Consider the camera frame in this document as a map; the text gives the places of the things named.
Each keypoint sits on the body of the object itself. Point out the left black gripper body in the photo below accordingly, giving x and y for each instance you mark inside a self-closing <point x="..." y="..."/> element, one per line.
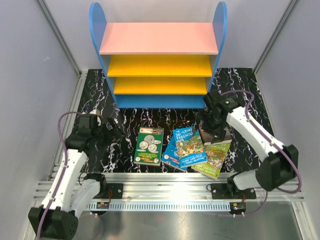
<point x="101" y="133"/>

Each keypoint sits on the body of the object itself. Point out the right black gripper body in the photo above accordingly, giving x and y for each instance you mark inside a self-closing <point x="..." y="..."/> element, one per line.
<point x="213" y="127"/>

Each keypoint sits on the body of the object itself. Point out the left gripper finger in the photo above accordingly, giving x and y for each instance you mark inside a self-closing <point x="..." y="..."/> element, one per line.
<point x="113" y="125"/>
<point x="115" y="134"/>

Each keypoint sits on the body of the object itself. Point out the blue 26-storey treehouse book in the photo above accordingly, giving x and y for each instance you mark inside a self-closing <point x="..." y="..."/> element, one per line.
<point x="189" y="146"/>

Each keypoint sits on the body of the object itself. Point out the green coin book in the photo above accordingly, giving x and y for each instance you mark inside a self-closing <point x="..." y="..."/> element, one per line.
<point x="149" y="145"/>

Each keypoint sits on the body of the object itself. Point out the blue 130-storey treehouse book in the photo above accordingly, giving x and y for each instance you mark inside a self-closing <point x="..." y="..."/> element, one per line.
<point x="170" y="156"/>

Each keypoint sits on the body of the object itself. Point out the dark tale of two cities book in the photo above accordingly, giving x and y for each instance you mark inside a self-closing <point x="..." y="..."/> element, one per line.
<point x="203" y="136"/>

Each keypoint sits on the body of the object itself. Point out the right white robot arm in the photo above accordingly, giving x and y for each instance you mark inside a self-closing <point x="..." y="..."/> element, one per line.
<point x="279" y="163"/>

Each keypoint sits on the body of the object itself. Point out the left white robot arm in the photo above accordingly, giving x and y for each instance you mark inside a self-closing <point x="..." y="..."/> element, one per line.
<point x="58" y="215"/>

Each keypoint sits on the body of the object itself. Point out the green 65-storey treehouse book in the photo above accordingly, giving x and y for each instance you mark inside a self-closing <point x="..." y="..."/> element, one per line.
<point x="216" y="154"/>

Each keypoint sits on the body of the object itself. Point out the colourful wooden bookshelf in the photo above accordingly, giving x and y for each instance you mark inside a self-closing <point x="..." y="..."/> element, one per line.
<point x="158" y="65"/>

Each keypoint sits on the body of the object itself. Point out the left small circuit board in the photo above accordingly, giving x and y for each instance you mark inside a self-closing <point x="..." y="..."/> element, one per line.
<point x="102" y="205"/>

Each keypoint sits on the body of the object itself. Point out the small circuit board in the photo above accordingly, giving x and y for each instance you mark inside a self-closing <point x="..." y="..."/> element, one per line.
<point x="238" y="206"/>
<point x="102" y="205"/>

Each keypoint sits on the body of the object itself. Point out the right small circuit board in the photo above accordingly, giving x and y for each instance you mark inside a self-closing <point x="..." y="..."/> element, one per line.
<point x="238" y="206"/>

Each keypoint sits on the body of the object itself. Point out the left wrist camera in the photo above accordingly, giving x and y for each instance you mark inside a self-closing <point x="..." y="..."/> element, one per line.
<point x="95" y="112"/>

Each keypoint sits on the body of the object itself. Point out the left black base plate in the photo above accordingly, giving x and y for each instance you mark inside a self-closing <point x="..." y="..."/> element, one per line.
<point x="113" y="190"/>

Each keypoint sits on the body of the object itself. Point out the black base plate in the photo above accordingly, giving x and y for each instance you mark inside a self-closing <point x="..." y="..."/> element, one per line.
<point x="220" y="191"/>
<point x="113" y="190"/>

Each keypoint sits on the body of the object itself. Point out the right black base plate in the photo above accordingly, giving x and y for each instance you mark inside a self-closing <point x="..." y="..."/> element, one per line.
<point x="220" y="191"/>

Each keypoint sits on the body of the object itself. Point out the aluminium rail frame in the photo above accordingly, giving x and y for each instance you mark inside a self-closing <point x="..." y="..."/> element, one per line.
<point x="273" y="216"/>

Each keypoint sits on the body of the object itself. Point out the slotted white cable duct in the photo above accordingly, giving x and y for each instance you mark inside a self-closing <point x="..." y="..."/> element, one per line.
<point x="153" y="206"/>

